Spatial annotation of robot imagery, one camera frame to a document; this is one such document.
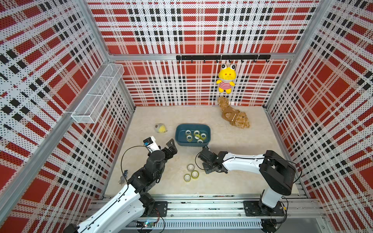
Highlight yellow tape roll six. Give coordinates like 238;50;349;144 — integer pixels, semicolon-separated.
191;170;199;180

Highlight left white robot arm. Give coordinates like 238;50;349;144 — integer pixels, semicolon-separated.
63;136;177;233

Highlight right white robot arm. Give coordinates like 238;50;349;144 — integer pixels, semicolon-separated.
195;147;296;216

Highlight teal plastic storage box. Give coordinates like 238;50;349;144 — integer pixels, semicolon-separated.
175;123;211;147

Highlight yellow tape roll five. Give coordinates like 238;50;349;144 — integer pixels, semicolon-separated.
184;174;192;183

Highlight small yellow grey ball toy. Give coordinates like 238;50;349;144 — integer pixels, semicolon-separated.
154;123;167;133

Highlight brown teddy bear plush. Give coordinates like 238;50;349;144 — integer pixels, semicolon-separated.
217;97;250;129

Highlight green circuit board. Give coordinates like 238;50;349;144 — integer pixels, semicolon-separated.
136;221;155;228

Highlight yellow frog plush toy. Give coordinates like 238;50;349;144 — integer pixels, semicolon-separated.
216;64;237;94

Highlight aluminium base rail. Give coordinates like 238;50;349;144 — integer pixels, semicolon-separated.
87;193;327;231

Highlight white wire mesh basket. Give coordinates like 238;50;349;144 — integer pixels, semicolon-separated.
72;64;124;124

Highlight black hook rail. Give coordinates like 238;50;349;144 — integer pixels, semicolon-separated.
176;54;271;61

